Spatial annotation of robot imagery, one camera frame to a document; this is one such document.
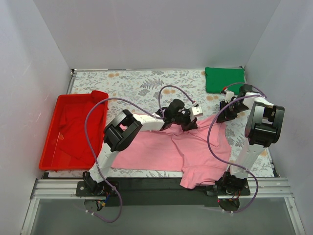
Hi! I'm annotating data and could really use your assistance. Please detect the pink t shirt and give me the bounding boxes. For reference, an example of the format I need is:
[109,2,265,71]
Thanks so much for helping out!
[112,116,231,189]

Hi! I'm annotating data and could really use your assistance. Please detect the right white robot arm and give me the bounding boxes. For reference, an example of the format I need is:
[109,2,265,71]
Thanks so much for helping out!
[216,84,285,195]

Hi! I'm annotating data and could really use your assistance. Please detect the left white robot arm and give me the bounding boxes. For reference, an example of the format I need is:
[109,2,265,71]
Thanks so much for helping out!
[83,99,203,196]

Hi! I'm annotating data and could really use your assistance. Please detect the folded green t shirt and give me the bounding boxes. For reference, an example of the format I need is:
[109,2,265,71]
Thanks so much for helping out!
[204,67,245,94]

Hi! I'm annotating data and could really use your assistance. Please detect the floral tablecloth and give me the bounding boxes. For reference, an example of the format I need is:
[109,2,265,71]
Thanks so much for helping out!
[70,68,279,178]

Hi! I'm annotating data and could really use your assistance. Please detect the red t shirt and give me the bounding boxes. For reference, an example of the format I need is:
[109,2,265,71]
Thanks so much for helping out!
[59,91,109,165]

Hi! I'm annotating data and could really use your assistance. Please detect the red plastic tray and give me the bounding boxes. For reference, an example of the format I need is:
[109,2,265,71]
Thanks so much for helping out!
[39,91,109,171]

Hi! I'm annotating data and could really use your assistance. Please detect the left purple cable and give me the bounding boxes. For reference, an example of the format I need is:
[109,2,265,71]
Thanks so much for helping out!
[84,85,196,223]

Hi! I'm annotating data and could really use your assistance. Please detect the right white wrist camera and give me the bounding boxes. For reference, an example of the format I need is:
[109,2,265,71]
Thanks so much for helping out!
[221,89,235,103]

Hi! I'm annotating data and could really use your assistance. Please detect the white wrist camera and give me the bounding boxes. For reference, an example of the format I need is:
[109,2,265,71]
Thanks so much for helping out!
[221,89,235,103]
[189,103,203,120]

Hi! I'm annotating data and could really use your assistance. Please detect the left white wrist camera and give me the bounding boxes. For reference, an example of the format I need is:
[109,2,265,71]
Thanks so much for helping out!
[189,103,203,120]

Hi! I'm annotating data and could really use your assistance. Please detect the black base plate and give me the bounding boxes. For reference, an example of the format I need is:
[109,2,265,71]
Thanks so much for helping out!
[75,176,251,208]

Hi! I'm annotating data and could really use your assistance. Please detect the aluminium frame rail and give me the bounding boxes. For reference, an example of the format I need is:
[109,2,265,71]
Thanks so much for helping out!
[21,177,305,235]

